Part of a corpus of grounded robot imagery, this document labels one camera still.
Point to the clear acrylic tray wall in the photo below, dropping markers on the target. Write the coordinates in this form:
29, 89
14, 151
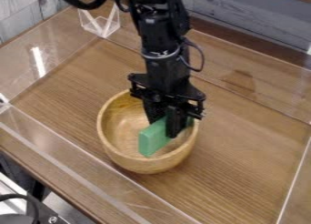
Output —
237, 170

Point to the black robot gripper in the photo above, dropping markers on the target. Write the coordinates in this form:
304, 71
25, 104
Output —
168, 92

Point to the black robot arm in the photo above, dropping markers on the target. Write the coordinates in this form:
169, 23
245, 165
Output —
162, 22

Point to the clear acrylic corner bracket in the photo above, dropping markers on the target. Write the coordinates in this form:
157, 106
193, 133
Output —
102, 26

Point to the green rectangular block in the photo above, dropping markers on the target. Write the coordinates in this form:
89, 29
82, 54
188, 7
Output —
154, 139

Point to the light brown wooden bowl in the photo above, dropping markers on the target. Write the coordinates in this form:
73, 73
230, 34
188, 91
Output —
138, 142

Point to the black metal table bracket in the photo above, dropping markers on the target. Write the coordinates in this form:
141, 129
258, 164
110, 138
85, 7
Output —
46, 215

